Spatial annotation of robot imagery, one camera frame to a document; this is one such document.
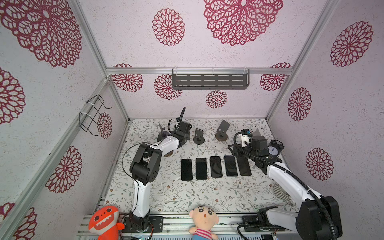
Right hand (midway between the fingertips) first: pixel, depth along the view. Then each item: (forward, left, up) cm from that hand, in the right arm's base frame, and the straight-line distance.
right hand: (232, 144), depth 84 cm
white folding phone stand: (+16, -19, -8) cm, 26 cm away
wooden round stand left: (+2, +39, -16) cm, 42 cm away
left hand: (+14, +32, -9) cm, 36 cm away
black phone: (-4, -10, -18) cm, 21 cm away
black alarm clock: (+6, -30, -11) cm, 32 cm away
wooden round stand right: (+17, +3, -12) cm, 21 cm away
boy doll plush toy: (-36, +16, -9) cm, 41 cm away
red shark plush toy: (-40, +62, -8) cm, 74 cm away
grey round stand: (+14, +19, -13) cm, 27 cm away
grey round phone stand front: (+17, +45, -13) cm, 50 cm away
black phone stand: (-8, +26, -18) cm, 33 cm away
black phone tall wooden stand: (-5, +17, -18) cm, 25 cm away
